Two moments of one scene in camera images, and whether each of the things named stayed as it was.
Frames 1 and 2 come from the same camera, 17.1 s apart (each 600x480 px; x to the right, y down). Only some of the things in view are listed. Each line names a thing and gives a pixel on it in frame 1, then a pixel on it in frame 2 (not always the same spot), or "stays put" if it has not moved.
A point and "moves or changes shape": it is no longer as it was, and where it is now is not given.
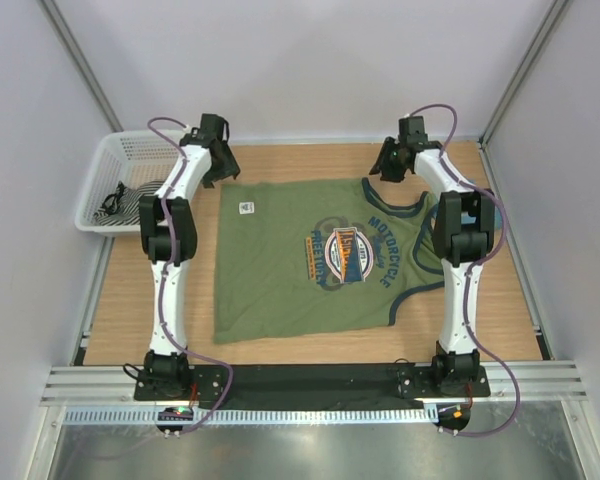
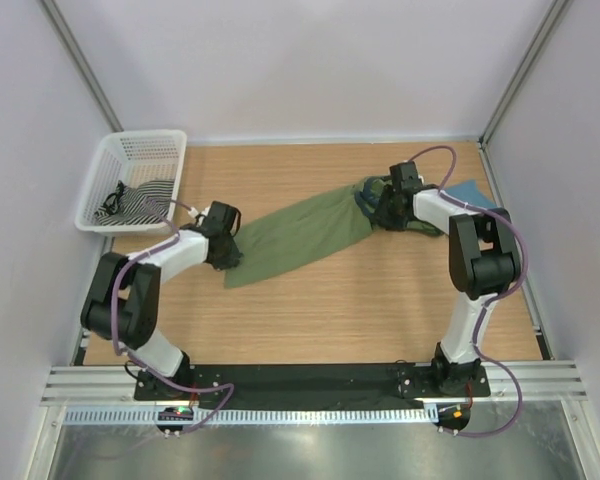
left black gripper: x=229 y=169 -> x=231 y=259
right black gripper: x=380 y=164 -> x=382 y=214
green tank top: x=296 y=257 moves or changes shape
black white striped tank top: x=122 y=207 stays put
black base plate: x=315 y=384 stays put
